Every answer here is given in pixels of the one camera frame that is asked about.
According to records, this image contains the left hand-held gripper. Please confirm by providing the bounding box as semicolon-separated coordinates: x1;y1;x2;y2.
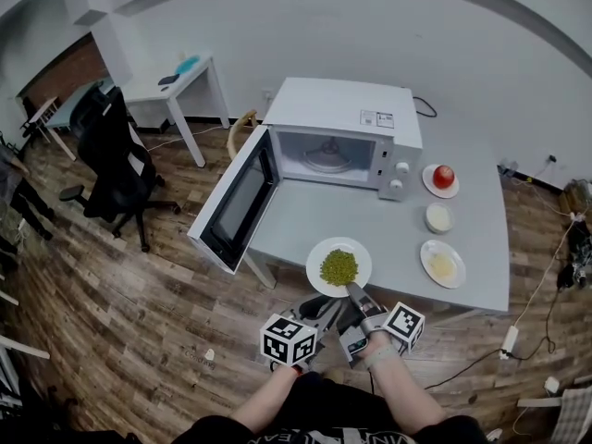
259;293;348;375

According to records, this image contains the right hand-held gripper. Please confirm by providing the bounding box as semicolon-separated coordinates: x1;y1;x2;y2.
337;282;426;369

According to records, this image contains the pile of green peas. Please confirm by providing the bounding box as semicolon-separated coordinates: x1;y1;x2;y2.
320;248;360;289

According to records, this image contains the plate of green peas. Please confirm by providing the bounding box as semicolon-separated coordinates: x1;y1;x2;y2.
305;236;374;299

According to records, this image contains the white microwave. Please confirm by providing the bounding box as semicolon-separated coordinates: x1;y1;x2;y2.
187;77;425;276

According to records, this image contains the person's left forearm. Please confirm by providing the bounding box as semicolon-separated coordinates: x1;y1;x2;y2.
229;364;302;435

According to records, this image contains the person's right forearm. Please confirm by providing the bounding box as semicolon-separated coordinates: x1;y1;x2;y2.
368;352;449;435

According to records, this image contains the yellowish liquid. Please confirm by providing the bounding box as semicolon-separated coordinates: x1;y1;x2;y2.
427;253;457;278

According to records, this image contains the glass microwave turntable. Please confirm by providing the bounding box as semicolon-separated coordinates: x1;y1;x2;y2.
302;147;355;176

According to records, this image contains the person's right hand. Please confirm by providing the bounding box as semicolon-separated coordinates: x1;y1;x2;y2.
364;329;402;358

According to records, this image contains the grey table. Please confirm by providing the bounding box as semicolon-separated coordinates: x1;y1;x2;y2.
243;104;511;316

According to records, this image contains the white dinner plate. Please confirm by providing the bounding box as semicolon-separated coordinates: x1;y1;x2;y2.
419;239;467;290

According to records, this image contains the person's black clothing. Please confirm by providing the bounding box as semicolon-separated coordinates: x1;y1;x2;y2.
173;370;487;444

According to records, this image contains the white bowl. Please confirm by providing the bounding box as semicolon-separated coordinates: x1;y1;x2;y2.
425;202;455;234

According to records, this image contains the red apple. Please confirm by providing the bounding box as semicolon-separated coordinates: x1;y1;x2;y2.
432;165;456;190

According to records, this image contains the white power strip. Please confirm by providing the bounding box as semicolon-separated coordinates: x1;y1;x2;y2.
500;325;520;361

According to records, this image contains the wooden chair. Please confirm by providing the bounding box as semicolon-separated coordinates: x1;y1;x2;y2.
226;108;260;161

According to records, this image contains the black equipment pile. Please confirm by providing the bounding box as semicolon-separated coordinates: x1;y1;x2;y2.
557;219;592;291

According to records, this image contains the cardboard crate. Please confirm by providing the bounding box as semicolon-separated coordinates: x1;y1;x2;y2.
559;179;589;217

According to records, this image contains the checkered cloth table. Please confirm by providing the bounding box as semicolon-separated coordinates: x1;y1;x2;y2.
516;383;592;444

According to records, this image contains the black office chair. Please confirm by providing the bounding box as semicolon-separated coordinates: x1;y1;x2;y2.
58;85;182;253

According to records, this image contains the white side table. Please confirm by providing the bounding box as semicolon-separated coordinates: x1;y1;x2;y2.
122;52;231;168

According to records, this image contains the blue object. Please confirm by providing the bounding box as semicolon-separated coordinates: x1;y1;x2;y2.
175;54;202;76

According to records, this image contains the teal desk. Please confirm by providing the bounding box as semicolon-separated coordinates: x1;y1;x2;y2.
16;76;117;162

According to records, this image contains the black floor cable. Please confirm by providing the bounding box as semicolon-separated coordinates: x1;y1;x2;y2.
425;247;563;390

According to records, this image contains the white floor cable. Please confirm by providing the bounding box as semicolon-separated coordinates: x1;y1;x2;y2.
508;214;580;341

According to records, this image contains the black cable loop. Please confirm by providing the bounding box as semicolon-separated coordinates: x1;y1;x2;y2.
412;95;438;119

